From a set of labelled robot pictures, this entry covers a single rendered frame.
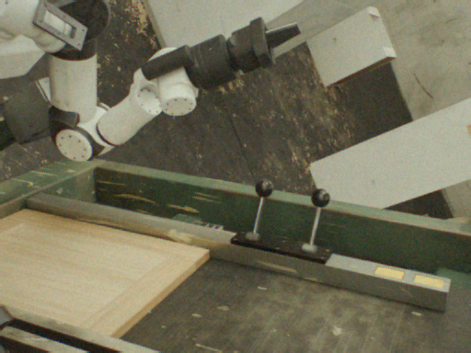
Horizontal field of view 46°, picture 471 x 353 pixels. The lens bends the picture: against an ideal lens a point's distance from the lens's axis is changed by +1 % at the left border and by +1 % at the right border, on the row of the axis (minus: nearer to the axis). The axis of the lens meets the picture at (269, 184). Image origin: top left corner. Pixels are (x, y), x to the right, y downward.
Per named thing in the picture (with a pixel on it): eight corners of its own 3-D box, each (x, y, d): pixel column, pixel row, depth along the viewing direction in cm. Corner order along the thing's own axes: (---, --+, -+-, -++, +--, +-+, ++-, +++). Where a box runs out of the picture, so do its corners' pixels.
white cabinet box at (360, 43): (319, 39, 626) (376, 8, 592) (338, 85, 626) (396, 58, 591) (304, 37, 587) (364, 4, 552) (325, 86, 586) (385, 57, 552)
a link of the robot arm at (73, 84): (39, 151, 116) (30, 56, 102) (70, 120, 126) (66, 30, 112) (90, 167, 116) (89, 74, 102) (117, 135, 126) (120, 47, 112)
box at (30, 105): (28, 99, 158) (69, 73, 149) (49, 136, 159) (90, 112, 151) (-6, 107, 147) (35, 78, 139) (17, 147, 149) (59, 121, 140)
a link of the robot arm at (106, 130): (143, 132, 108) (88, 175, 119) (163, 108, 116) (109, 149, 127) (103, 93, 105) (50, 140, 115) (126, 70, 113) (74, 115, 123)
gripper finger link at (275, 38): (302, 34, 101) (270, 47, 103) (295, 19, 99) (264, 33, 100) (303, 38, 100) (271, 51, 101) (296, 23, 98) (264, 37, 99)
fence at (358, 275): (43, 207, 134) (41, 192, 132) (447, 298, 100) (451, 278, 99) (27, 215, 129) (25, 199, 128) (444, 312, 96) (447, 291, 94)
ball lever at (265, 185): (246, 242, 112) (260, 179, 114) (263, 245, 111) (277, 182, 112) (239, 240, 108) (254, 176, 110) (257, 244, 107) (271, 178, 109)
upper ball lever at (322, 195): (302, 254, 108) (315, 188, 109) (320, 258, 106) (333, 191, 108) (296, 253, 104) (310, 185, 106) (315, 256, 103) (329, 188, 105)
